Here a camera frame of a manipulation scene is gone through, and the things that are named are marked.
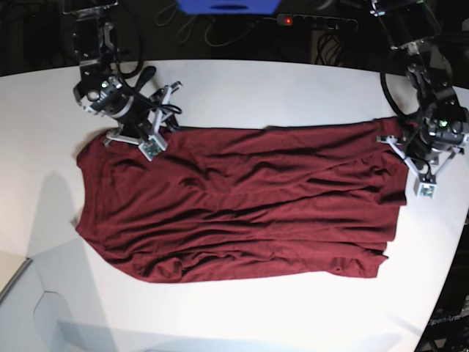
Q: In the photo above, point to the blue box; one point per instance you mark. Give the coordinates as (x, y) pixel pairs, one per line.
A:
(228, 7)

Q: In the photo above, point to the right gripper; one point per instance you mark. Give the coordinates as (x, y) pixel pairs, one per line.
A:
(142, 121)

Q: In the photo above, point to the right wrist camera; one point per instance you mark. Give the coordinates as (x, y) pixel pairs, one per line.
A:
(154, 145)

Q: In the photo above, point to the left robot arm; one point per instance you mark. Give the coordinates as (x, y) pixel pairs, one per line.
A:
(413, 31)

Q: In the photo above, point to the maroon t-shirt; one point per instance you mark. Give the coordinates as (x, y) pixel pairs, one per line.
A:
(223, 204)

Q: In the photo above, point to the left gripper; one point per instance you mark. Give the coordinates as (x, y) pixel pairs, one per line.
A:
(429, 148)

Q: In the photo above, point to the black power strip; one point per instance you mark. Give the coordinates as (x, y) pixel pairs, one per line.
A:
(317, 22)

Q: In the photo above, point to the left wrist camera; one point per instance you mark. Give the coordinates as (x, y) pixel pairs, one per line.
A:
(425, 190)

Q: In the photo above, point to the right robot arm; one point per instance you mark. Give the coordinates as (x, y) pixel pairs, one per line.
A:
(106, 90)

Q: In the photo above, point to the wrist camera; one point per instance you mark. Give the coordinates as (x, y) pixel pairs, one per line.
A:
(154, 145)
(425, 190)

